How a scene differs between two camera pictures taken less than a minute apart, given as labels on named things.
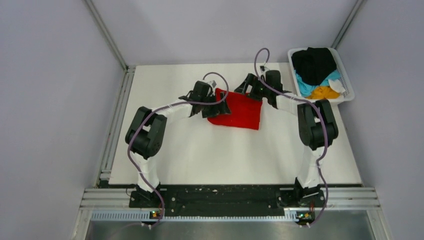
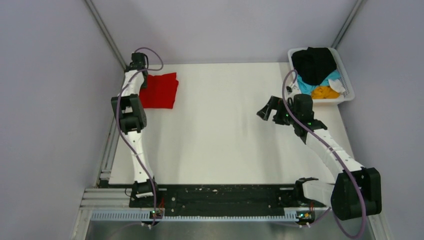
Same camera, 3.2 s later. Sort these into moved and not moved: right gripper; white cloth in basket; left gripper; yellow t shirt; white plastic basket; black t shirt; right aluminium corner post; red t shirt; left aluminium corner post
Moved: right gripper; left gripper; red t shirt
Not moved: left aluminium corner post; black t shirt; white cloth in basket; white plastic basket; right aluminium corner post; yellow t shirt
